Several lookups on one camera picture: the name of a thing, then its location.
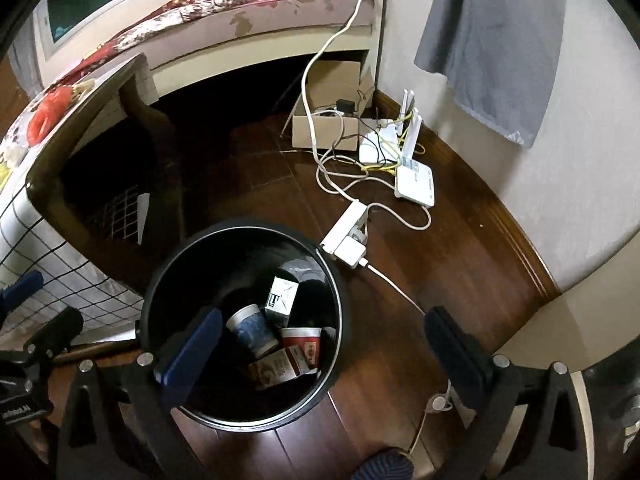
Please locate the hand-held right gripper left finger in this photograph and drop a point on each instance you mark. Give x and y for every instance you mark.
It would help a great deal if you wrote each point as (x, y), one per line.
(192, 355)

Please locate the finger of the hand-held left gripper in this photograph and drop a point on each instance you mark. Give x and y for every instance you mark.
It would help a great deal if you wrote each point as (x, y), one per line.
(57, 331)
(22, 291)

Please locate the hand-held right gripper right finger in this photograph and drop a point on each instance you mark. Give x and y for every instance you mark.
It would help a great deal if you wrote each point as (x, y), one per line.
(452, 350)

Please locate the black round trash bin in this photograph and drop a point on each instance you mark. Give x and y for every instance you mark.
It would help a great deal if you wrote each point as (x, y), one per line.
(240, 260)

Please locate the white grid-pattern table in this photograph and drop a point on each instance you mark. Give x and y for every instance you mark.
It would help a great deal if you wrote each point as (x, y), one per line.
(50, 260)

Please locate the blue and white paper cup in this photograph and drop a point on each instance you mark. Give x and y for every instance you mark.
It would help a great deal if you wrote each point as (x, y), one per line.
(250, 332)

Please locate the brown printed carton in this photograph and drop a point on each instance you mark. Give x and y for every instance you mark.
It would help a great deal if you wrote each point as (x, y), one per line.
(277, 370)

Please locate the small white carton box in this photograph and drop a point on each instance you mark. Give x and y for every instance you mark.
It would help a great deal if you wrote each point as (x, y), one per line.
(281, 300)

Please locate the red paper cup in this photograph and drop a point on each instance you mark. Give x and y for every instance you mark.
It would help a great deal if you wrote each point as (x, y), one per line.
(302, 345)

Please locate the dark blue knit slipper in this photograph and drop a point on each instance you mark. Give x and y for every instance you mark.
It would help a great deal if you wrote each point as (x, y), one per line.
(382, 466)

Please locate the white charger block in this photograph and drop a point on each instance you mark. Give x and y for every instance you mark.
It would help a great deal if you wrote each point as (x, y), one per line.
(350, 251)

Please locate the white power adapter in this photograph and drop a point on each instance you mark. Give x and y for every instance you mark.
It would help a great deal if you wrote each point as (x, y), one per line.
(342, 225)

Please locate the white router with antennas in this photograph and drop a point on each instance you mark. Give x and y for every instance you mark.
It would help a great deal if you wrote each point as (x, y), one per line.
(415, 182)
(377, 146)

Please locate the dark wooden chair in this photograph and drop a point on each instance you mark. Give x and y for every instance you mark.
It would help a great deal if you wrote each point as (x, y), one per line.
(100, 125)

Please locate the cardboard box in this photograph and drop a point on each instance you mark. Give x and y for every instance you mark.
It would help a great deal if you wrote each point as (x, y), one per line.
(320, 135)

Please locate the black power adapter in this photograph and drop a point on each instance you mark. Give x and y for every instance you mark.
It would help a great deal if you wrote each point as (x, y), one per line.
(345, 106)

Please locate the bed with floral bedding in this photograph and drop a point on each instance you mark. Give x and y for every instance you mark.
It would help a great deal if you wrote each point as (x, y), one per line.
(165, 15)

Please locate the large grey curtain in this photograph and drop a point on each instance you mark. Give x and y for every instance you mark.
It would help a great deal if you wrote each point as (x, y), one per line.
(475, 35)

